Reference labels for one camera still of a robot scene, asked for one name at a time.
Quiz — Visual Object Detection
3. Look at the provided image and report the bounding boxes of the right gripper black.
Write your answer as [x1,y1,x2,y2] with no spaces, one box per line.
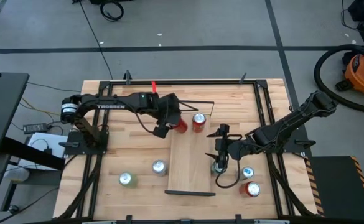
[204,123,234,163]

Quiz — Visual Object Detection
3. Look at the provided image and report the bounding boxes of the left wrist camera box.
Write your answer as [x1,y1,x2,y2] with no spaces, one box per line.
[152,124,170,139]

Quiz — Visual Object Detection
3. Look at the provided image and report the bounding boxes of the black mat hazard stripes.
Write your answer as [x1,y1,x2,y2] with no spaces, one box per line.
[304,155,364,222]

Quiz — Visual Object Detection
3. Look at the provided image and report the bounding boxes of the white round object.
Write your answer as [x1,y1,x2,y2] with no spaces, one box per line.
[2,166,30,183]

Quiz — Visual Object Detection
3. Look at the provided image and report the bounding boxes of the red can with blue logo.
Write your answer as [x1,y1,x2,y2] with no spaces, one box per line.
[191,112,207,134]

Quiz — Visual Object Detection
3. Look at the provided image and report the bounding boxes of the silver can blue tab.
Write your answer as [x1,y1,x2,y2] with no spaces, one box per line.
[235,166,256,182]

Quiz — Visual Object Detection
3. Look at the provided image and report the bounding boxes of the black desk crossbar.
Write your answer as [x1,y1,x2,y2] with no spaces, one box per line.
[0,136,66,171]

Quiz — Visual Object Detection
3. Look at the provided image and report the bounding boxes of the black cable bundle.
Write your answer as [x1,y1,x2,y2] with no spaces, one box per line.
[59,154,104,219]
[267,152,319,218]

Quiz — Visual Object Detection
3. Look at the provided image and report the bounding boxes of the light green beverage can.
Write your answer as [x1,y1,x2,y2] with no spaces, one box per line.
[118,172,138,188]

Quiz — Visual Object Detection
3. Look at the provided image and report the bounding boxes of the silver beverage can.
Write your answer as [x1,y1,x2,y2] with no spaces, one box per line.
[151,159,169,177]

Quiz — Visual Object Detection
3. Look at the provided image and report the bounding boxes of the dark green beverage can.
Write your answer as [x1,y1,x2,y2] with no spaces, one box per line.
[210,160,228,176]

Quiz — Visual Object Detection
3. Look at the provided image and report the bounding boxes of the coiled black cable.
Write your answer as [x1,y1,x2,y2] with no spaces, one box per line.
[99,0,125,22]

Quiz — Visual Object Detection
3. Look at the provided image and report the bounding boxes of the black power adapter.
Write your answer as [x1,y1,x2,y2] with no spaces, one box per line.
[22,123,48,135]

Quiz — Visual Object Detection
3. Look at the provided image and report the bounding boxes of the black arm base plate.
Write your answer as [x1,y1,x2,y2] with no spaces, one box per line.
[260,124,317,154]
[63,129,110,156]

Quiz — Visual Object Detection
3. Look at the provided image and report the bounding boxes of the black table rail frame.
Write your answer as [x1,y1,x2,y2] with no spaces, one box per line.
[75,79,297,224]

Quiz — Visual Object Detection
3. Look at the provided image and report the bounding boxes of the long black floor cable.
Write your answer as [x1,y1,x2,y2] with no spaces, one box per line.
[78,0,113,80]

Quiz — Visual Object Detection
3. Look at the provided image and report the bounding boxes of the dark red beverage can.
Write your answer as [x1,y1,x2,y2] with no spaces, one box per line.
[169,119,189,134]

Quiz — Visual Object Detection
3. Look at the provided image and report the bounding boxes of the black desk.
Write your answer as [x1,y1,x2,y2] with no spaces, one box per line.
[0,72,30,158]

